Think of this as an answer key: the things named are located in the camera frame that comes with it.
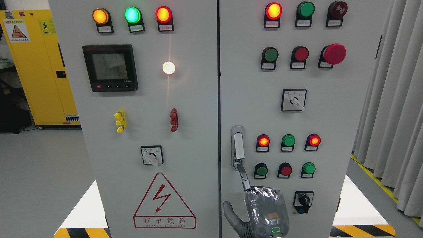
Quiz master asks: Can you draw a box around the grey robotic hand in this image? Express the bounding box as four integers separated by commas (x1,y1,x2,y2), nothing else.
223,164,289,238

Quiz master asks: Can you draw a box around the silver door handle lever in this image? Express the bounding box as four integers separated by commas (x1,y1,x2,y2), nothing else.
234,132,245,161

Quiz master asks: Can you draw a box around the right grey cabinet door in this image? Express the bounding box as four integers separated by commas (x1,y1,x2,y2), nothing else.
219,0,391,238

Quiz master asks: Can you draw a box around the grey cabinet door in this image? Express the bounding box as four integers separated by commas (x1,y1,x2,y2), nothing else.
49,0,220,238
219,0,391,238

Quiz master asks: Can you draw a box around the left grey cabinet door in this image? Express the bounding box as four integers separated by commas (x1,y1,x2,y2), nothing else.
49,0,220,238

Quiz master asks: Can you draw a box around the red-orange indicator light left door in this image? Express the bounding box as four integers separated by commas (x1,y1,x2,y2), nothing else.
155,6,174,32

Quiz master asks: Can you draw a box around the green push button lower left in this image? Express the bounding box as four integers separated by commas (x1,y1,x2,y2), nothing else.
253,163,268,179

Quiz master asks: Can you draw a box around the green push button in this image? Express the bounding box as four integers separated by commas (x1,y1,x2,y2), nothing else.
253,163,268,179
300,162,316,179
260,47,279,70

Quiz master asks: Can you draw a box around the red push button lower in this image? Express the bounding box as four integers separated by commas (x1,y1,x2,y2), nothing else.
277,162,292,179

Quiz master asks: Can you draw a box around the red push button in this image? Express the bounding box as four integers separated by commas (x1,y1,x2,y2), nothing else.
290,46,309,69
277,162,292,179

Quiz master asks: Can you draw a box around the green push button lower right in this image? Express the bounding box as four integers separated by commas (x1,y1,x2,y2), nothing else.
300,162,316,179

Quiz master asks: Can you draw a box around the red lit indicator left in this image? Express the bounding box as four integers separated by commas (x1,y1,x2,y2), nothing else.
256,134,270,152

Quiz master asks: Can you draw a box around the red lit indicator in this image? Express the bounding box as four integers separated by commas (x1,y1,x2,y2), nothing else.
304,134,321,152
256,134,270,152
263,2,283,29

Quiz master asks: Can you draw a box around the green indicator middle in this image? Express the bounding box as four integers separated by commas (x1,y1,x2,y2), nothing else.
280,134,296,152

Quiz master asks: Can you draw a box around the red electric danger sign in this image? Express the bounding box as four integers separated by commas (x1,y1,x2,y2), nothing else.
133,172,197,229

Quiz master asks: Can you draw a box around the red test terminal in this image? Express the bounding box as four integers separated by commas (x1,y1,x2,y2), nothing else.
170,108,179,132

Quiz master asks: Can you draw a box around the grey curtain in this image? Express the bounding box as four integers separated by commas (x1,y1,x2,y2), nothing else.
353,0,423,218

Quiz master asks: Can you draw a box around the green push button upper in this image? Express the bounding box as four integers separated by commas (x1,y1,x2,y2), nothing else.
260,47,279,70

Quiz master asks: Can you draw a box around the red push button upper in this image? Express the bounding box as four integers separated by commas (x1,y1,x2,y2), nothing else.
290,46,309,69

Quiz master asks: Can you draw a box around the red emergency stop mushroom button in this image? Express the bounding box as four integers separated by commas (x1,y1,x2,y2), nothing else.
318,43,346,69

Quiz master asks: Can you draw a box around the yellow test terminal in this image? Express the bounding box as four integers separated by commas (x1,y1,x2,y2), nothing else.
114,109,127,134

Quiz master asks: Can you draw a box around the white lit indicator light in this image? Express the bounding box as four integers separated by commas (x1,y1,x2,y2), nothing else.
162,61,176,75

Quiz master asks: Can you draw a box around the red lit indicator top right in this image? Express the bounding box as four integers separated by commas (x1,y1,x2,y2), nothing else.
263,2,283,29

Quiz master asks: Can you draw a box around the green indicator top right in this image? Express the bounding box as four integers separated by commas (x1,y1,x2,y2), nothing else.
295,1,315,27

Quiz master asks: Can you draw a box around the black digital power meter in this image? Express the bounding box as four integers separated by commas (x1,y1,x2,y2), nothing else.
83,44,138,92

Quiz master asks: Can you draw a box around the dark red buzzer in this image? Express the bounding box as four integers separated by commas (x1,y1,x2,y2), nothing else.
326,1,348,27

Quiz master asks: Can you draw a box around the green lit indicator light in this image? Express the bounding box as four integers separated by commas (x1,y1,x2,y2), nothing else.
125,6,145,33

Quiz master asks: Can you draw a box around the orange indicator light top left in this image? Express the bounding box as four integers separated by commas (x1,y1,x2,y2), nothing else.
92,8,114,33

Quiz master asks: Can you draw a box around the yellow safety cabinet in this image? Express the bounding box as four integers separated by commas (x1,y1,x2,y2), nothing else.
1,10,80,126

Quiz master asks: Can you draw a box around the black key switch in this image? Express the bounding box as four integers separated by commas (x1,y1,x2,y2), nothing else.
293,191,314,214

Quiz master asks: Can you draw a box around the silver handle lock base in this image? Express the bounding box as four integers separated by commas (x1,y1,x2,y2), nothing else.
231,126,245,170

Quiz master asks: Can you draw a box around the upper right selector switch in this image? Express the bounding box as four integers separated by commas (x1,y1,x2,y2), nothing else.
281,89,307,112

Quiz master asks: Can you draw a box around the left door selector switch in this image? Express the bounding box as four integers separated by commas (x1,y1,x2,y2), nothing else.
140,145,164,166

